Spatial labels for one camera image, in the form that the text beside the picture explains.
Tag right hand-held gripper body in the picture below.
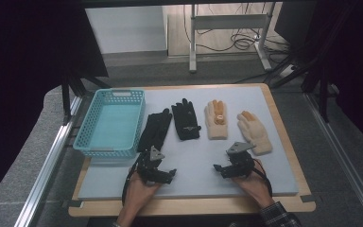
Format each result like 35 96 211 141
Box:
226 141 256 179

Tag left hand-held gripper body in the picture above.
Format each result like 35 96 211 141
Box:
136 145 166 183

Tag beige glove orange fingertips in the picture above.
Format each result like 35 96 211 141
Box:
236 110 273 156

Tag plain black glove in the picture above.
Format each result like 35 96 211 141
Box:
136 108 173 153

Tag turquoise plastic basket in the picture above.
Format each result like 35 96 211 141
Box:
73 88 147 159

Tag black glove silver logo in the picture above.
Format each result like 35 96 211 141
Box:
170 97 202 141

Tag person's right hand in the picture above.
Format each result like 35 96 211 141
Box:
232 159 276 210

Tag person's left hand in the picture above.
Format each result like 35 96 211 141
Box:
122 172 163 217

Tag light grey foam mat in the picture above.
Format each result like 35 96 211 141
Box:
78 85 300 201

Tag beige glove with round tag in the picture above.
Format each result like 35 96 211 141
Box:
203 99 229 141

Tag white power strip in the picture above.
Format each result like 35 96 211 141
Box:
278 63 297 79

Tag black metal stand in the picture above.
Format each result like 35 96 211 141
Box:
264 3 360 124

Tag black tripod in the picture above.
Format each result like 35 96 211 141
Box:
60 67 112 126

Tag grey felt platform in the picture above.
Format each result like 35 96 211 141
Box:
0 83 363 227

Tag white panel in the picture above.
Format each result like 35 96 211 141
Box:
84 6 168 55

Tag black curtain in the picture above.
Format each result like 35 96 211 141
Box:
0 0 110 209
275 0 363 155

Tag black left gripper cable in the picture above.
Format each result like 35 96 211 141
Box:
121 159 140 206

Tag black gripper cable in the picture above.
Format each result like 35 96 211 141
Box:
121 159 140 206
252 158 273 198

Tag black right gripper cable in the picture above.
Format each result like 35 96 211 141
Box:
252 158 273 198

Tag aluminium rail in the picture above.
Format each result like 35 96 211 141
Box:
303 93 363 227
13 96 84 227

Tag black floor cables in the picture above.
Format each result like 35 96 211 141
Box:
182 3 292 64

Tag white desk frame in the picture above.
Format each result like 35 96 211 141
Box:
188 3 273 74

